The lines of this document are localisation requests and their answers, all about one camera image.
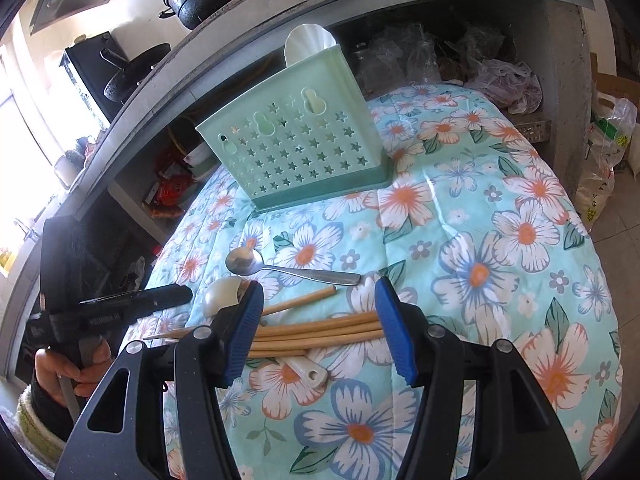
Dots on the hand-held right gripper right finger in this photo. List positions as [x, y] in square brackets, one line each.
[395, 330]

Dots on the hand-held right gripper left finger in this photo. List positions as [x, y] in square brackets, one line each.
[245, 330]

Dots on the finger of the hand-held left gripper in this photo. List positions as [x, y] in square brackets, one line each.
[160, 300]

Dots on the white ceramic spoon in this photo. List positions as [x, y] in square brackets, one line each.
[222, 295]

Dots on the metal spoon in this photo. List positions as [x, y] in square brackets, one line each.
[245, 260]

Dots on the green plastic utensil holder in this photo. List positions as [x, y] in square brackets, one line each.
[280, 150]

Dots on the person's left forearm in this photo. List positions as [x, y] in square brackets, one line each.
[45, 410]

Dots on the person's left hand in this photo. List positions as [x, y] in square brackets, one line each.
[55, 367]

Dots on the red snack packets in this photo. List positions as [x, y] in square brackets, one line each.
[167, 190]

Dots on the metal faucet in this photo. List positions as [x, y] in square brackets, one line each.
[25, 227]

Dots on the floral blanket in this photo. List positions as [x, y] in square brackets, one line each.
[450, 210]

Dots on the black frying pan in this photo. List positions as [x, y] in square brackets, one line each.
[135, 72]

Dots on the perforated metal shelf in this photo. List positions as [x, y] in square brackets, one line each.
[532, 131]

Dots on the black cabinet appliance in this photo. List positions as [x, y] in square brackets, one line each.
[82, 70]

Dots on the purple plastic bag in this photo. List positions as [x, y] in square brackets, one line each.
[505, 85]

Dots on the rice bag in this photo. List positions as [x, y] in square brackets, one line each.
[607, 160]

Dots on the clear plastic bags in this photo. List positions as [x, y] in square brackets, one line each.
[400, 55]

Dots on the large white spoon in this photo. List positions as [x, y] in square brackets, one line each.
[307, 42]

